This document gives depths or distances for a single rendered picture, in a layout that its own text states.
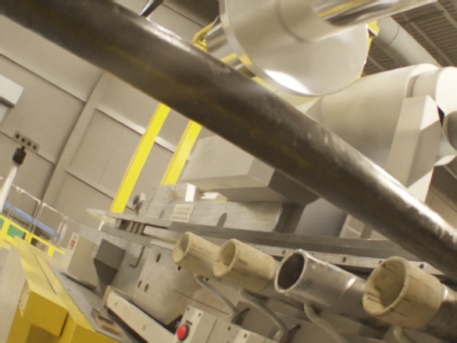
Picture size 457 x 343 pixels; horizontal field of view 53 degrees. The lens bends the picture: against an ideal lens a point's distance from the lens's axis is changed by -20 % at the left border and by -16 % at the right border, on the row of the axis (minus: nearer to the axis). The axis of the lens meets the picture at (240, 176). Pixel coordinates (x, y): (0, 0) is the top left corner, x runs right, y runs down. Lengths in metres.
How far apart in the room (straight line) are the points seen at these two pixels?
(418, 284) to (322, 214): 0.86
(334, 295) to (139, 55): 0.50
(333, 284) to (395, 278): 0.13
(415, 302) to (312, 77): 0.74
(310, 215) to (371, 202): 1.07
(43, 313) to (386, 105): 0.99
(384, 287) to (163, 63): 0.39
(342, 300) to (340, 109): 0.71
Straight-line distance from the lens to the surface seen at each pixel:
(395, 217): 0.23
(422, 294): 0.49
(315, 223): 1.31
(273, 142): 0.20
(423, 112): 1.02
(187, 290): 1.32
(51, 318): 1.35
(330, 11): 1.00
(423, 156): 1.00
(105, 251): 2.04
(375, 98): 1.17
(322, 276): 0.62
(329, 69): 1.16
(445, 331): 0.56
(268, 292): 0.80
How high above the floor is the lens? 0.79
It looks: 14 degrees up
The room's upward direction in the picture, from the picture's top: 23 degrees clockwise
